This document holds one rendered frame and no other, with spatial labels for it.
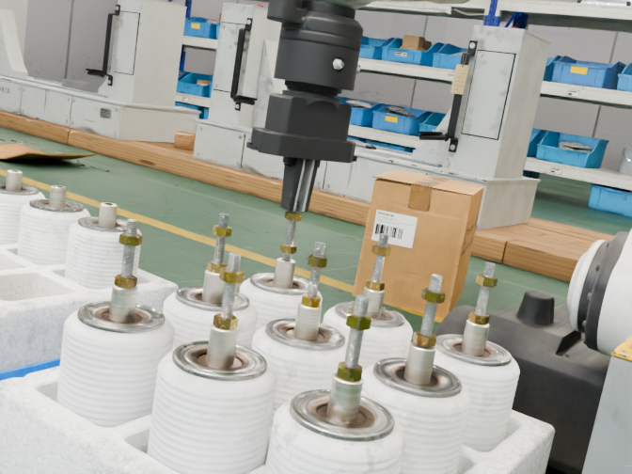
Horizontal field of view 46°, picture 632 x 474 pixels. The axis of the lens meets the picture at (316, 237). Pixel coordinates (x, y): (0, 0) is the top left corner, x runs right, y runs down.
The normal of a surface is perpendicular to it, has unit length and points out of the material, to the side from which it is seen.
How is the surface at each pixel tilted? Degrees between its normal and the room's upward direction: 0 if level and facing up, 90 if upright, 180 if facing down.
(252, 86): 90
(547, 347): 45
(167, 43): 90
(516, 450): 0
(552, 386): 90
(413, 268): 89
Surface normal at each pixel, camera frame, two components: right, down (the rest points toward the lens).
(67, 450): -0.57, 0.07
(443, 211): -0.33, 0.13
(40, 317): 0.78, 0.24
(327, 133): 0.50, 0.25
